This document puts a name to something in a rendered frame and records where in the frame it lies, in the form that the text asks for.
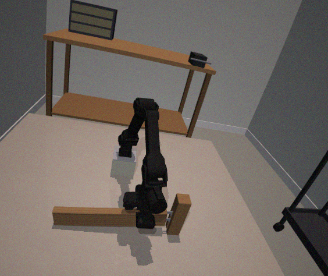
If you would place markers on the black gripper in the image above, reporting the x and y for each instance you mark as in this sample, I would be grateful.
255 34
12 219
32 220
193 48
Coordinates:
144 218

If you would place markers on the brown wooden board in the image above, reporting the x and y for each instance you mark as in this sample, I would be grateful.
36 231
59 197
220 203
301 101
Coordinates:
106 217

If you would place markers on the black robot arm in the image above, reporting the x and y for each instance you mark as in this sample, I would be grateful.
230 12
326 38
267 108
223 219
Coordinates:
153 164

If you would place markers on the brown wooden post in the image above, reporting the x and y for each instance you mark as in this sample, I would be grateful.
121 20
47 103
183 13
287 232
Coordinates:
180 210

